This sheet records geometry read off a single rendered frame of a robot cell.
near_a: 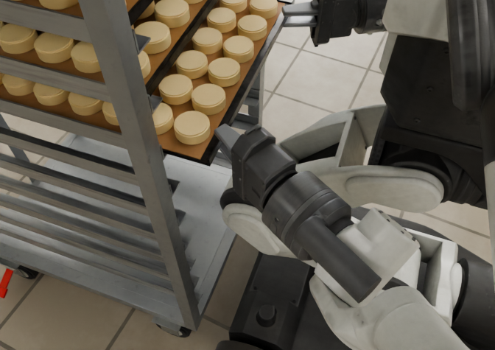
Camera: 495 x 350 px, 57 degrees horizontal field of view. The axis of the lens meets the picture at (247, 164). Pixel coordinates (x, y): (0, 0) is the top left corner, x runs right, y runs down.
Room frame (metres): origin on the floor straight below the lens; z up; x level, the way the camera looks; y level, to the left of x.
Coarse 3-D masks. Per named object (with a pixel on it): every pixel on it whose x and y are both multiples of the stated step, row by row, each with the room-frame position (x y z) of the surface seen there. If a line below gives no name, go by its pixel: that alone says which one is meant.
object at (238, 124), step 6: (240, 114) 0.79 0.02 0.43; (246, 114) 0.79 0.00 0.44; (234, 120) 0.79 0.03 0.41; (240, 120) 0.79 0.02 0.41; (246, 120) 0.79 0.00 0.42; (252, 120) 0.78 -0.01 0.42; (258, 120) 0.78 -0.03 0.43; (234, 126) 0.77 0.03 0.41; (240, 126) 0.77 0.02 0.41; (246, 126) 0.77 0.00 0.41; (252, 126) 0.77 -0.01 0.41
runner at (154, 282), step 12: (0, 228) 0.57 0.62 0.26; (12, 228) 0.58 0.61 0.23; (24, 240) 0.55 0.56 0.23; (36, 240) 0.55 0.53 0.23; (48, 240) 0.55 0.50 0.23; (60, 252) 0.51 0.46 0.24; (72, 252) 0.52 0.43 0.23; (84, 252) 0.52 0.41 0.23; (96, 264) 0.47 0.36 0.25; (108, 264) 0.48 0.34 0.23; (120, 264) 0.48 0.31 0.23; (132, 276) 0.44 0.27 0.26; (144, 276) 0.45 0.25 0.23; (156, 288) 0.42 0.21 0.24; (168, 288) 0.41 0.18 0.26
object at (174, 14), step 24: (168, 0) 0.59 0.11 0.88; (192, 0) 0.61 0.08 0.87; (0, 24) 0.53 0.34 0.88; (144, 24) 0.53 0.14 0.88; (168, 24) 0.55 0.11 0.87; (0, 48) 0.50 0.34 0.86; (24, 48) 0.49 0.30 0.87; (48, 48) 0.48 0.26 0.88; (72, 48) 0.49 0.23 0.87; (144, 48) 0.49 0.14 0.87; (168, 48) 0.50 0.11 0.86; (72, 72) 0.46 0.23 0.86; (96, 72) 0.46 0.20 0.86; (144, 72) 0.44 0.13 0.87
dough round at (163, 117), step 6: (162, 102) 0.47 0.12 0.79; (162, 108) 0.46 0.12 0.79; (168, 108) 0.46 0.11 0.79; (156, 114) 0.45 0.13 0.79; (162, 114) 0.45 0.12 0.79; (168, 114) 0.45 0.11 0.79; (156, 120) 0.43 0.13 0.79; (162, 120) 0.43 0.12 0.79; (168, 120) 0.44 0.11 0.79; (156, 126) 0.43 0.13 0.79; (162, 126) 0.43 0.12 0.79; (168, 126) 0.43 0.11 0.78; (156, 132) 0.42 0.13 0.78; (162, 132) 0.43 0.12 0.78
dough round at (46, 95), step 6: (36, 84) 0.51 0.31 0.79; (42, 84) 0.51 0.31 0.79; (36, 90) 0.50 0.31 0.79; (42, 90) 0.50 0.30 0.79; (48, 90) 0.50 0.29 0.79; (54, 90) 0.50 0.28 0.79; (60, 90) 0.50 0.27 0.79; (36, 96) 0.49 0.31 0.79; (42, 96) 0.48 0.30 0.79; (48, 96) 0.48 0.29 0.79; (54, 96) 0.49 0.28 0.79; (60, 96) 0.49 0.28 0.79; (66, 96) 0.50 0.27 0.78; (42, 102) 0.48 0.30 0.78; (48, 102) 0.48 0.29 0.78; (54, 102) 0.48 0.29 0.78; (60, 102) 0.49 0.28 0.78
